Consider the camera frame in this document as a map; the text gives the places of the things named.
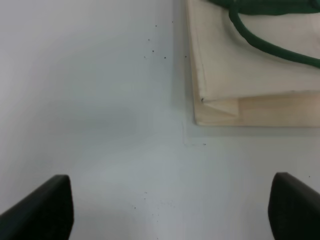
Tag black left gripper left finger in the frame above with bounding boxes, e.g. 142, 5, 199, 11
0, 175, 74, 240

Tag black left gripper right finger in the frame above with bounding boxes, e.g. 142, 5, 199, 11
268, 172, 320, 240

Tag white linen bag green handles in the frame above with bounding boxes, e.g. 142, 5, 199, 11
185, 0, 320, 128

